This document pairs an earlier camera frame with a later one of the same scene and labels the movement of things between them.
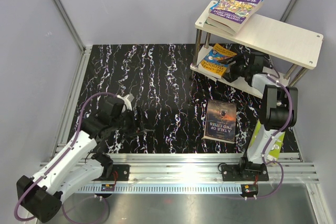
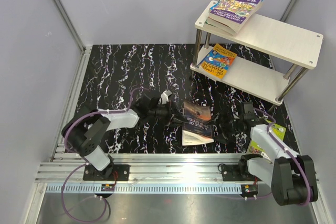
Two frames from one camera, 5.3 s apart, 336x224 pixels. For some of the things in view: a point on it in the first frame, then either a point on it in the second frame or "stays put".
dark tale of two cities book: x=221 y=123 → x=199 y=129
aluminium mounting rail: x=209 y=168 stays put
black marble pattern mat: x=159 y=77 stays put
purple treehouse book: x=237 y=8 stays put
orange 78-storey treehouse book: x=220 y=25 stays put
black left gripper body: x=128 y=123 → x=166 y=112
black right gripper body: x=241 y=68 → x=229 y=126
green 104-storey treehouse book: x=216 y=29 stays put
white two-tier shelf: x=266 y=51 stays put
